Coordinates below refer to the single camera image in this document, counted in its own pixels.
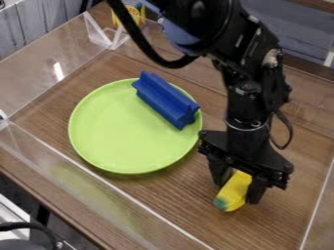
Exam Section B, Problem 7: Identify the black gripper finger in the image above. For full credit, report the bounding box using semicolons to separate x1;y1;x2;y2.
208;158;234;188
247;178;267;204

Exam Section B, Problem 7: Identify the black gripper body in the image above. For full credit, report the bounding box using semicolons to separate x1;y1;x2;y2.
198;125;294;189

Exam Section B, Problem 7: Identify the yellow toy banana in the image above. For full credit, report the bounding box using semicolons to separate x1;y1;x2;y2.
214;171;251;212

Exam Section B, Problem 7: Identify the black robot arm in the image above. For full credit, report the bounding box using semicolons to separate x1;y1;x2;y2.
143;0;294;204

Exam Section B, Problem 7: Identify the green round plate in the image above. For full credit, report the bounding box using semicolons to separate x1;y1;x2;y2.
68;78;202;175

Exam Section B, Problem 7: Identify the blue plastic block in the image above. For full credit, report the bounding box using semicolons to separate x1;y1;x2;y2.
132;70;199;130

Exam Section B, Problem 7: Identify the yellow labelled can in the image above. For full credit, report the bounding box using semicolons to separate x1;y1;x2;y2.
111;0;146;27

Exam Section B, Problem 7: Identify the black cable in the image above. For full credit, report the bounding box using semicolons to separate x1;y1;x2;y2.
105;0;200;69

